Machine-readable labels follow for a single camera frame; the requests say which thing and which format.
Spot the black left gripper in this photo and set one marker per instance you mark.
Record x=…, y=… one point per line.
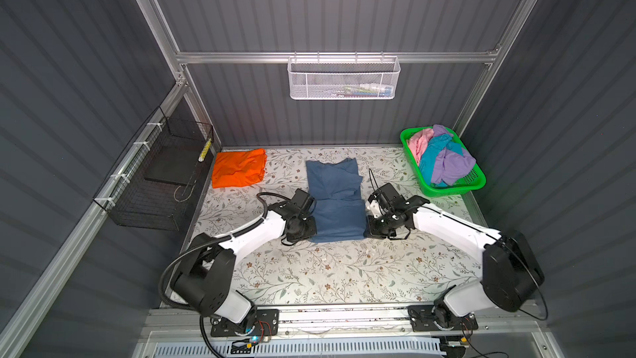
x=310, y=229

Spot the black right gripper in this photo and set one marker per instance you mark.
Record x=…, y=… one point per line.
x=371, y=230

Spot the blue t shirt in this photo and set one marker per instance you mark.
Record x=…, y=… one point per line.
x=340, y=209

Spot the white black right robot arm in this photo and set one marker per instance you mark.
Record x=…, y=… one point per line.
x=510, y=272

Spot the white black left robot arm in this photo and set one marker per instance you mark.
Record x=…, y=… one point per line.
x=200, y=278

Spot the teal t shirt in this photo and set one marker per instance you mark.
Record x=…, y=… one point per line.
x=426, y=165

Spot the pink t shirt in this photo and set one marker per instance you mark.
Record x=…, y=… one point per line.
x=418, y=143

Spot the purple t shirt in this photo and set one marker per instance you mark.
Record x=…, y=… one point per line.
x=451, y=161

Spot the folded orange t shirt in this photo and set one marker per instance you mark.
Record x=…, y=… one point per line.
x=239, y=169

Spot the green plastic laundry basket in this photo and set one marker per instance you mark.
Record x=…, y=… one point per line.
x=475, y=180

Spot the yellow marker pen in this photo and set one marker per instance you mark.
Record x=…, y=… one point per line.
x=205, y=150

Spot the items in white basket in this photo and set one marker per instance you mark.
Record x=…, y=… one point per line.
x=364, y=91

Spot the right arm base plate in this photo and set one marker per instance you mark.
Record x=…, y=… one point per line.
x=433, y=318

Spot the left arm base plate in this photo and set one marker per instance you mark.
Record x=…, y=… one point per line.
x=261, y=322

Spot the white slotted cable duct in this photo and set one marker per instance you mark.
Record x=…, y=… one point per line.
x=331, y=347

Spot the white wire mesh basket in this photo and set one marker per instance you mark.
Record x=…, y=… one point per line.
x=310, y=77

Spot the black wire cage basket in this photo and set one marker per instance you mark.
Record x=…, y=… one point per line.
x=158, y=182

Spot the aluminium mounting rail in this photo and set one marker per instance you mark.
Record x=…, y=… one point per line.
x=333, y=320

